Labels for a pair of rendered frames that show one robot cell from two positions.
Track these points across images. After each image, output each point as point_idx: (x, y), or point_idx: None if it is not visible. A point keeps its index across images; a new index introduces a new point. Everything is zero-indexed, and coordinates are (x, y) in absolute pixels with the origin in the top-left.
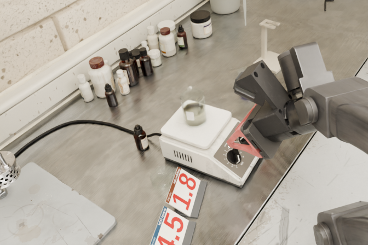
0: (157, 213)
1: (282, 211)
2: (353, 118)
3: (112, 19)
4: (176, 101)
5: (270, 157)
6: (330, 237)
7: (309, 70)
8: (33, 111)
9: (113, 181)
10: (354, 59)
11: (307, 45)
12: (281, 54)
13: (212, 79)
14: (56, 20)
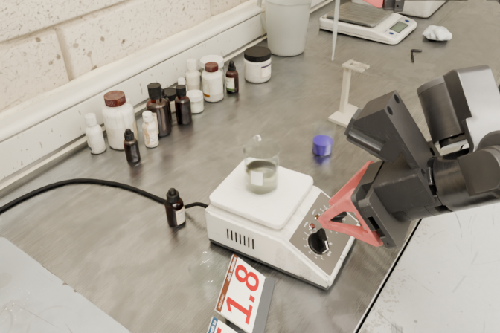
0: (200, 327)
1: (393, 330)
2: None
3: (140, 45)
4: (224, 161)
5: (398, 245)
6: None
7: (481, 108)
8: (13, 161)
9: (130, 273)
10: None
11: (475, 69)
12: (427, 83)
13: (274, 134)
14: (61, 34)
